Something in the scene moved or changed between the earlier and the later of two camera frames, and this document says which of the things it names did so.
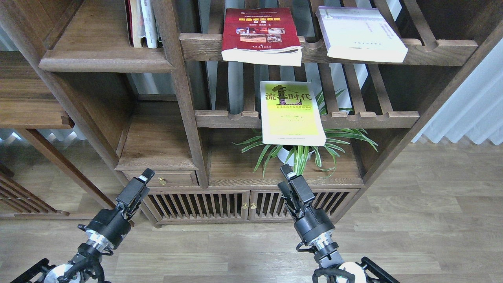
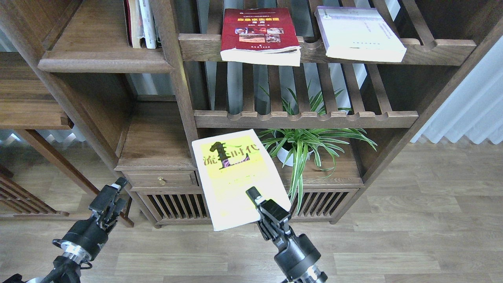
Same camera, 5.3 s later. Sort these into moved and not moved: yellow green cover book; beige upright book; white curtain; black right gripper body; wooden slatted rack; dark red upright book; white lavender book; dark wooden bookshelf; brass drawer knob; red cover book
Moved: black right gripper body; yellow green cover book
Not moved: wooden slatted rack; red cover book; brass drawer knob; white curtain; white lavender book; beige upright book; dark red upright book; dark wooden bookshelf
